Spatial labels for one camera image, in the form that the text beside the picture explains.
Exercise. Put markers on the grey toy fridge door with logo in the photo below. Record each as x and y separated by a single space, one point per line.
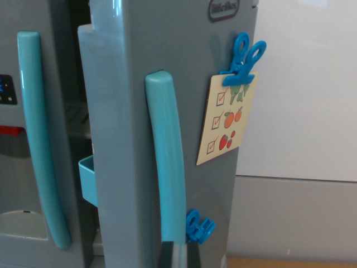
128 139

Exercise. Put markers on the oval brand logo badge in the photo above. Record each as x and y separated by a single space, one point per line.
224 10

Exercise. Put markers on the blue clip holding card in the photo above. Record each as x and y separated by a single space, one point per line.
245 69

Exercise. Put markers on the toy fridge interior with shelf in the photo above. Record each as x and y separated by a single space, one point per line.
79 117

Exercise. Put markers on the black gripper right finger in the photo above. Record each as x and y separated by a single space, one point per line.
194 257

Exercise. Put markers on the cream grocery checklist card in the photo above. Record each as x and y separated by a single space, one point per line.
223 131

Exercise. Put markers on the teal door bin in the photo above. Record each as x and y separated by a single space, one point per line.
87 181

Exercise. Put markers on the black digital control panel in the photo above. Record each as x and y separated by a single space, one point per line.
7 89

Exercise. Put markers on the small blue clip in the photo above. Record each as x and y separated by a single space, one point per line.
199 229

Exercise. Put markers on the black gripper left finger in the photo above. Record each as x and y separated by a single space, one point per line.
166 257

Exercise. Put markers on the grey toy fridge dispenser door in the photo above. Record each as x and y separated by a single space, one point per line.
11 173

